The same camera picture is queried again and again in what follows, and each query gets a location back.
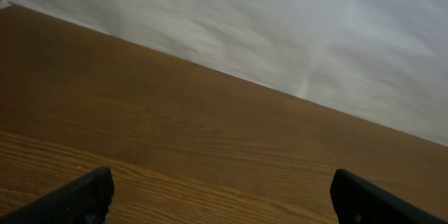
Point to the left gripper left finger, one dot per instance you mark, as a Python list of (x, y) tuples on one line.
[(77, 199)]

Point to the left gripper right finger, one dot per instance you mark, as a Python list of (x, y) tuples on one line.
[(367, 203)]

